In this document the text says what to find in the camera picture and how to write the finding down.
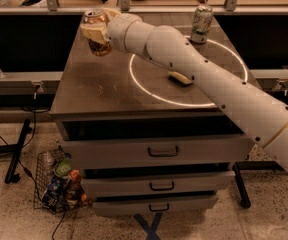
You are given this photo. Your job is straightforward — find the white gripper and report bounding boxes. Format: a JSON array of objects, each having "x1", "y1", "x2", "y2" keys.
[{"x1": 80, "y1": 8, "x2": 142, "y2": 52}]

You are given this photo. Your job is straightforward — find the orange soda can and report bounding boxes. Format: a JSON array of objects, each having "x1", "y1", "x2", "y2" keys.
[{"x1": 80, "y1": 9, "x2": 112, "y2": 56}]

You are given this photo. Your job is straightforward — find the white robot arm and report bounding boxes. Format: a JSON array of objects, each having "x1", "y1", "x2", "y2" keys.
[{"x1": 80, "y1": 8, "x2": 288, "y2": 172}]

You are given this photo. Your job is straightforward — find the green white soda can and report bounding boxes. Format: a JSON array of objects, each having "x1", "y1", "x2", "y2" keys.
[{"x1": 190, "y1": 5, "x2": 213, "y2": 44}]

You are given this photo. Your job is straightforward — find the yellow sponge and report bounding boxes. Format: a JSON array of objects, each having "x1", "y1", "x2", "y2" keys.
[{"x1": 168, "y1": 71, "x2": 193, "y2": 86}]

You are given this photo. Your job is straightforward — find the top grey drawer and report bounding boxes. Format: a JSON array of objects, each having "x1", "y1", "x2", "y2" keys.
[{"x1": 61, "y1": 135, "x2": 254, "y2": 169}]

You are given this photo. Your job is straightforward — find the grey drawer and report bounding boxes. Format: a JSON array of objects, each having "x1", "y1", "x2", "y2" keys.
[
  {"x1": 93, "y1": 194, "x2": 218, "y2": 217},
  {"x1": 81, "y1": 171, "x2": 235, "y2": 198},
  {"x1": 61, "y1": 135, "x2": 254, "y2": 169}
]

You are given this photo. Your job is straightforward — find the grey drawer cabinet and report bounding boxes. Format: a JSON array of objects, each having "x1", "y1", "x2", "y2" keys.
[{"x1": 49, "y1": 13, "x2": 262, "y2": 218}]

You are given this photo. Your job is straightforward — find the clear bottle in basket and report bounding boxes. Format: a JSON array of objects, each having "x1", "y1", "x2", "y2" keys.
[{"x1": 41, "y1": 152, "x2": 55, "y2": 183}]

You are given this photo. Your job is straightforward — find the green lid container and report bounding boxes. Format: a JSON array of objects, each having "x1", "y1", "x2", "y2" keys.
[{"x1": 54, "y1": 159, "x2": 72, "y2": 178}]

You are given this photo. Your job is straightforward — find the middle grey drawer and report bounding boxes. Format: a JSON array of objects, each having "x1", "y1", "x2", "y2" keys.
[{"x1": 81, "y1": 171, "x2": 235, "y2": 198}]

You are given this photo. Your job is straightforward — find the black table leg left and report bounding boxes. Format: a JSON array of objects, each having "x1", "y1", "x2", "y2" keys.
[{"x1": 0, "y1": 119, "x2": 30, "y2": 184}]

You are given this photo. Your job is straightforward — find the black table leg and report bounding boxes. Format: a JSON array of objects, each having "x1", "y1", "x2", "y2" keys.
[
  {"x1": 232, "y1": 160, "x2": 285, "y2": 209},
  {"x1": 0, "y1": 119, "x2": 30, "y2": 184}
]

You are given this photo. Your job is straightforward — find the black table leg right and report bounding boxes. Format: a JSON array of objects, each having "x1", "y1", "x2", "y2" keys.
[{"x1": 232, "y1": 160, "x2": 285, "y2": 209}]

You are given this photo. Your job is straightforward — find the bottom grey drawer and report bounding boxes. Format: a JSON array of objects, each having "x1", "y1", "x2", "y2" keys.
[{"x1": 93, "y1": 194, "x2": 218, "y2": 217}]

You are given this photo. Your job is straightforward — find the wire basket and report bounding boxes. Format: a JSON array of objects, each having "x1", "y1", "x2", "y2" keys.
[{"x1": 32, "y1": 147, "x2": 85, "y2": 214}]

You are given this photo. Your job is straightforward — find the black cable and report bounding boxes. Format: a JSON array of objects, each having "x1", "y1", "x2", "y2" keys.
[{"x1": 0, "y1": 83, "x2": 68, "y2": 240}]

